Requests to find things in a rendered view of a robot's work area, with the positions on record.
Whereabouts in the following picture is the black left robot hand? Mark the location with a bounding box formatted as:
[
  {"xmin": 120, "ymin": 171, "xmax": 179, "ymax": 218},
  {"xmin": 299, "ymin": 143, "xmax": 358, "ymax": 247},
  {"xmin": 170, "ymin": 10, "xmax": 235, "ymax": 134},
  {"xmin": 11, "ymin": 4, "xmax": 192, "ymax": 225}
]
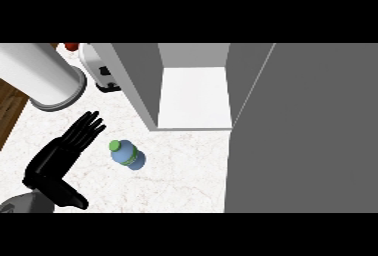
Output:
[{"xmin": 21, "ymin": 110, "xmax": 108, "ymax": 211}]

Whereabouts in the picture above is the blue water bottle green cap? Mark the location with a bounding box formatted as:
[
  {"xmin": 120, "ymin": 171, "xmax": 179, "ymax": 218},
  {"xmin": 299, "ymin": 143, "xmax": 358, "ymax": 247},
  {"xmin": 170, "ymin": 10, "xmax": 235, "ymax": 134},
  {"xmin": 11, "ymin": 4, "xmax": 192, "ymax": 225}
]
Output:
[{"xmin": 108, "ymin": 139, "xmax": 148, "ymax": 171}]

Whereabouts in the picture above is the grey open cabinet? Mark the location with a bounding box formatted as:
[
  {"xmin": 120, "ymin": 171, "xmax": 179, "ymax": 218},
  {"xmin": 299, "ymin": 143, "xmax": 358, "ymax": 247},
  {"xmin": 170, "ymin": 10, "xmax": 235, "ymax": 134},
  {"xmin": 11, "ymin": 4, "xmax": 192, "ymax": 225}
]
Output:
[{"xmin": 90, "ymin": 43, "xmax": 275, "ymax": 132}]

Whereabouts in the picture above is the dark grey cabinet door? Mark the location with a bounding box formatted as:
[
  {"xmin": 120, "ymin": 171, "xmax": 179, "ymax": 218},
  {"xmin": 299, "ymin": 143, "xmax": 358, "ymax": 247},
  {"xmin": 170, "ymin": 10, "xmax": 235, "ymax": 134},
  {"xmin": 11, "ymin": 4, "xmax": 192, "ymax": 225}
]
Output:
[{"xmin": 223, "ymin": 43, "xmax": 378, "ymax": 214}]

